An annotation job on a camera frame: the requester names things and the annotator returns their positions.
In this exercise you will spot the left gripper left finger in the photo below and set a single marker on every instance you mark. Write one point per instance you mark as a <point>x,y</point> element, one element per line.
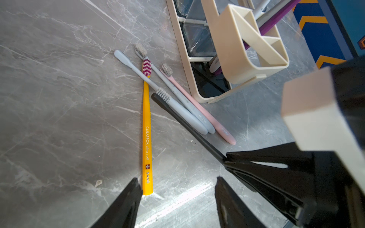
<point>123,211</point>

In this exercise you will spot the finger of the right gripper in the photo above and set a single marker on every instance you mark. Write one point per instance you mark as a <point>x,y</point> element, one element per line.
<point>288,154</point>
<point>290,192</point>

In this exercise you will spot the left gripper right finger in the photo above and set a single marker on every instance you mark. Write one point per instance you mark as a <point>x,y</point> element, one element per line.
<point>232,211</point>

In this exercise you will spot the black toothbrush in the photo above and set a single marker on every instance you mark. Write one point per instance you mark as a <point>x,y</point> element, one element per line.
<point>209,147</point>

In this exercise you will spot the light blue toothbrush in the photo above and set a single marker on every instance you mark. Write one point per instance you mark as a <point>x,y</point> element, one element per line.
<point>176,106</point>
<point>185,102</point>

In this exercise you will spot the purple toothbrush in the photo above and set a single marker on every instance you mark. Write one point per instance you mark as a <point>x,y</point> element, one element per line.
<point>214,65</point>

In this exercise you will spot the yellow toothbrush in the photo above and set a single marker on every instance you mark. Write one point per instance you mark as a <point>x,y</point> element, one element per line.
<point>147,167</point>

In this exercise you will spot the white blue toothbrush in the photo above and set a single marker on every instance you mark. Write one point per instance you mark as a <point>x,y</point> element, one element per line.
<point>259,8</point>

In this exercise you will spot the pink toothbrush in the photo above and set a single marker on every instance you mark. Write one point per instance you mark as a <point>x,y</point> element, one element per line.
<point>199,109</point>

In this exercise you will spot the white toothbrush holder rack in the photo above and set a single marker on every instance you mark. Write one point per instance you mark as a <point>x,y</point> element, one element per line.
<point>245,55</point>

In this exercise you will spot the near clear plastic cup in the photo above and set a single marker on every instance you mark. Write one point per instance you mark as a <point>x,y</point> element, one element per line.
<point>198,40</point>

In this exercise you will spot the clear plastic cup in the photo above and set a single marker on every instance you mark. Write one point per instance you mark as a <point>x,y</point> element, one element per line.
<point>198,40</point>
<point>190,9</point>

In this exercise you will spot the far clear plastic cup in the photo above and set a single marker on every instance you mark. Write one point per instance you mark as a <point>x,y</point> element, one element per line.
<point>190,9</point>

